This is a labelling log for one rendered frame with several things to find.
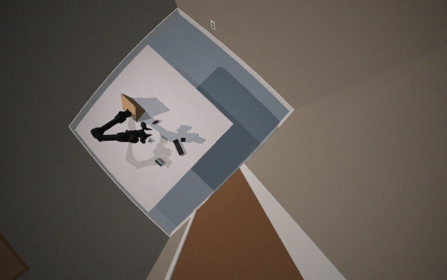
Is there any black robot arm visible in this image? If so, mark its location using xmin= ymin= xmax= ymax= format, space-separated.
xmin=91 ymin=109 xmax=147 ymax=144

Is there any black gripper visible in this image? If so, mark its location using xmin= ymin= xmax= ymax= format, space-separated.
xmin=135 ymin=122 xmax=152 ymax=144

